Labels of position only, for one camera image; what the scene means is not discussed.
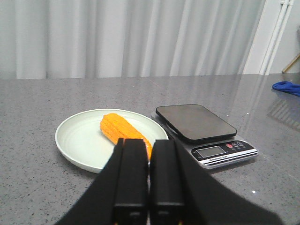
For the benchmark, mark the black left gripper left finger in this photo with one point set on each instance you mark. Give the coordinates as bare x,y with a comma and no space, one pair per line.
119,193

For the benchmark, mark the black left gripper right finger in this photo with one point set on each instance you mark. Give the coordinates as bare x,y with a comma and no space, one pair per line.
183,193

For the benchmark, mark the orange corn cob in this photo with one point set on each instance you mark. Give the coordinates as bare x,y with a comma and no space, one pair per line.
114,127

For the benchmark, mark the digital kitchen scale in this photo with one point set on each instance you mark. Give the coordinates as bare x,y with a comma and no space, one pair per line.
210,140

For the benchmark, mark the pale green plate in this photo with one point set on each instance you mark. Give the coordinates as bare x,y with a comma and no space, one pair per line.
80,140

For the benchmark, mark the blue cloth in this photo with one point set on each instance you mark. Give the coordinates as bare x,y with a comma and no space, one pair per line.
287,87

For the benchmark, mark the white curtain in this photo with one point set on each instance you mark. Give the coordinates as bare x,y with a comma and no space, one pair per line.
42,39

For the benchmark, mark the wooden stick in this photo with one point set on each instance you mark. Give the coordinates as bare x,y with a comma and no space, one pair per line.
290,65

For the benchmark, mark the white pipe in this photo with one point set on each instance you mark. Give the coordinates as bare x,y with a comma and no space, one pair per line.
277,32

